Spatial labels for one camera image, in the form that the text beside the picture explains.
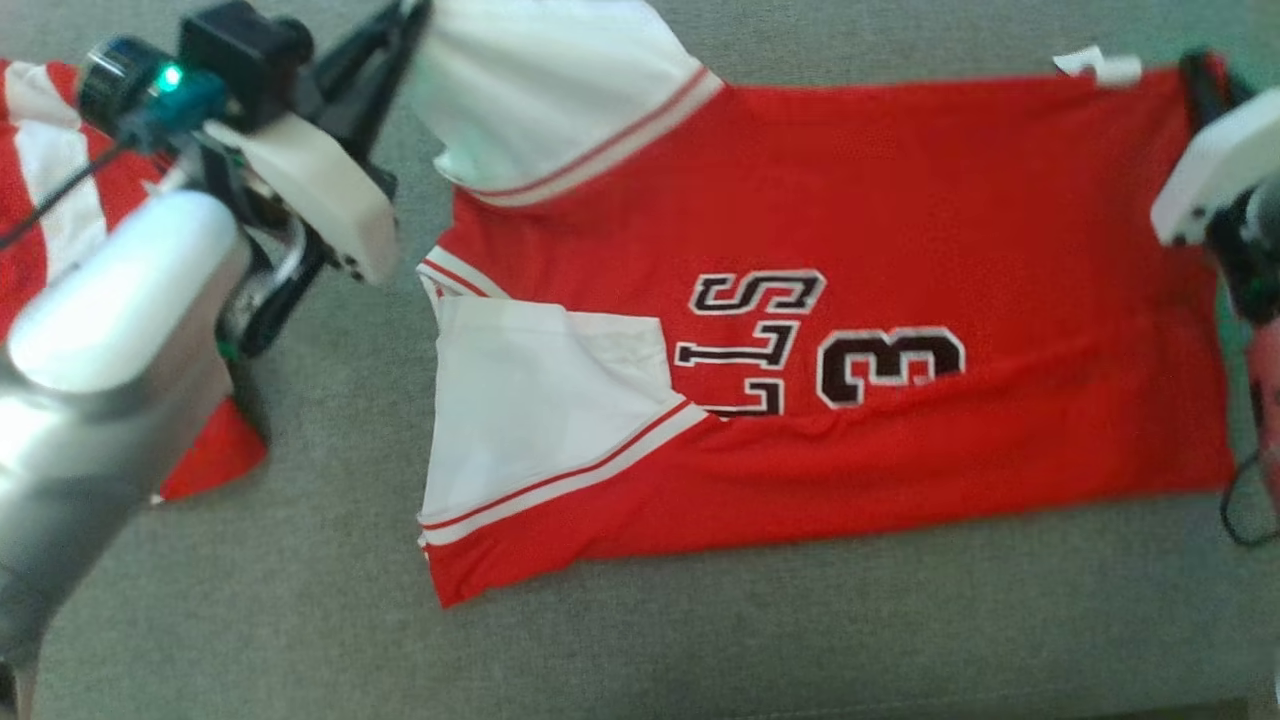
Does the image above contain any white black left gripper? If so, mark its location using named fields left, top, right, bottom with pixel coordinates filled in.
left=205, top=0, right=431, bottom=286

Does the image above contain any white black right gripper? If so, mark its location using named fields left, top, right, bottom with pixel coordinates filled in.
left=1150, top=50, right=1280, bottom=249

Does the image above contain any red white basketball jersey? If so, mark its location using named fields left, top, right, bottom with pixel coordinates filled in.
left=405, top=0, right=1242, bottom=609

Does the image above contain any red shorts white stripe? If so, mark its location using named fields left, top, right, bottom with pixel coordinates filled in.
left=0, top=58, right=270, bottom=504

